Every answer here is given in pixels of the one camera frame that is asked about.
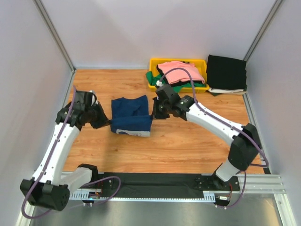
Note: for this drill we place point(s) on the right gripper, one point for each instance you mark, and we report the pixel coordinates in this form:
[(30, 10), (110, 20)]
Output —
[(155, 115)]

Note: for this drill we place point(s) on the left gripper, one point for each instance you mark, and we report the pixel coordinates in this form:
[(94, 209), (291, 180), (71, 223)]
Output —
[(103, 121)]

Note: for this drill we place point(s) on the navy blue t shirt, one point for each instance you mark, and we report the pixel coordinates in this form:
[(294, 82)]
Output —
[(131, 116)]

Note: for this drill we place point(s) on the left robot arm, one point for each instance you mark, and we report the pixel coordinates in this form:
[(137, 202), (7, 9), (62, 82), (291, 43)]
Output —
[(47, 188)]

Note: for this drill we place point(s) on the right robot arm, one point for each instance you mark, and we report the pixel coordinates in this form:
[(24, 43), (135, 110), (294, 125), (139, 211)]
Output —
[(243, 140)]

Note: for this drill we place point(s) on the green t shirt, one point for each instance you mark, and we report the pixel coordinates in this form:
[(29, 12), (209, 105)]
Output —
[(179, 87)]

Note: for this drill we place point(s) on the pink t shirt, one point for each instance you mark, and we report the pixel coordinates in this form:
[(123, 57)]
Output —
[(181, 73)]

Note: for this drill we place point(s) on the white folded t shirt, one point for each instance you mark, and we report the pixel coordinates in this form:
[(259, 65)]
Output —
[(222, 91)]

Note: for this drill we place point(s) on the black folded t shirt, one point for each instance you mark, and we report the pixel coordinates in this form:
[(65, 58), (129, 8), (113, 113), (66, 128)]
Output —
[(226, 73)]

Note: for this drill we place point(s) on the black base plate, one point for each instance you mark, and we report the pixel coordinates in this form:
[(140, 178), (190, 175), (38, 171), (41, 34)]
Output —
[(169, 185)]

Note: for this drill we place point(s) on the grey slotted cable duct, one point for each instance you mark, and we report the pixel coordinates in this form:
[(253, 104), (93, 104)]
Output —
[(93, 195)]

